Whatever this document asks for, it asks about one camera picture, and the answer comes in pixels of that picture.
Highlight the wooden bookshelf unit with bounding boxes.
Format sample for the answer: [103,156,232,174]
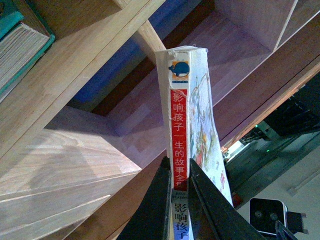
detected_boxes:
[0,0,320,240]

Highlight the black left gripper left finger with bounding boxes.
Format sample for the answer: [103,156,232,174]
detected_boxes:
[117,156,172,240]

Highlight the teal hardcover book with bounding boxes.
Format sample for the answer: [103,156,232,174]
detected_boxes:
[0,0,55,101]

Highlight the black white camera box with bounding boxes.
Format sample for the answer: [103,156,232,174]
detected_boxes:
[249,197,309,240]

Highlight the white red-spine storybook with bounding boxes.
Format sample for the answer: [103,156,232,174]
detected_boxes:
[155,46,232,240]

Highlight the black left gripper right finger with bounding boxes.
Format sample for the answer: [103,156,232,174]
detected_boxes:
[189,158,264,240]

